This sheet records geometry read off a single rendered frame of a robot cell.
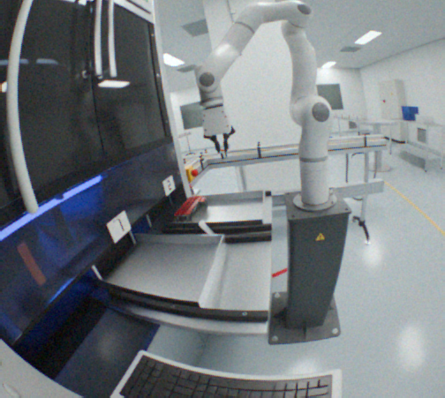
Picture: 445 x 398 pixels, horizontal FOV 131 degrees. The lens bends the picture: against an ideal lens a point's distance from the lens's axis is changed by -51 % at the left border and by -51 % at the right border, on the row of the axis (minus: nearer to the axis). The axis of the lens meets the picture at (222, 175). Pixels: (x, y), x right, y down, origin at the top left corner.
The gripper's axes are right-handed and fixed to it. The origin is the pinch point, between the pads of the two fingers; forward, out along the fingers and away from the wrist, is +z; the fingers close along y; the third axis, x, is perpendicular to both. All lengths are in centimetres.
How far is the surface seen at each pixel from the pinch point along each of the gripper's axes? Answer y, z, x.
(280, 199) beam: 22, 70, 83
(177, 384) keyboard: -1, 26, -71
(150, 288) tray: -15, 22, -47
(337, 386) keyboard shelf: 29, 29, -71
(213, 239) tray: -2.5, 22.1, -26.5
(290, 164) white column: 41, 61, 142
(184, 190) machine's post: -24.2, 19.8, 9.4
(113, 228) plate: -25.0, 7.9, -40.2
